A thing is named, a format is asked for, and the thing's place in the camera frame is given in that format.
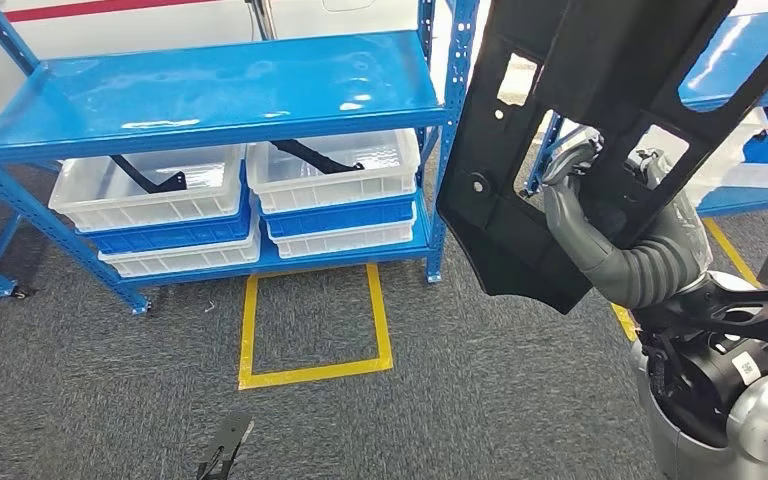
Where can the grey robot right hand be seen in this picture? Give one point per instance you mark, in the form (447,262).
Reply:
(566,212)

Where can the chrome stanchion post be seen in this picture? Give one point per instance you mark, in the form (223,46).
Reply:
(265,20)

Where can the black plastic panel part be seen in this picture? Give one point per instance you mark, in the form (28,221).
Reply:
(622,60)

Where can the black robot left foot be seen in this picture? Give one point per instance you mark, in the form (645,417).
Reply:
(228,440)

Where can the stacked white plastic bins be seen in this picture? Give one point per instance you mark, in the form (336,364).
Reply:
(722,166)

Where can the small white floor scrap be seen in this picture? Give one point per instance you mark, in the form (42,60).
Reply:
(210,307)

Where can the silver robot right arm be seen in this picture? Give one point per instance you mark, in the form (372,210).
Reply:
(662,275)

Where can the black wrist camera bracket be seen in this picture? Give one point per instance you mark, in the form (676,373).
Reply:
(722,308)

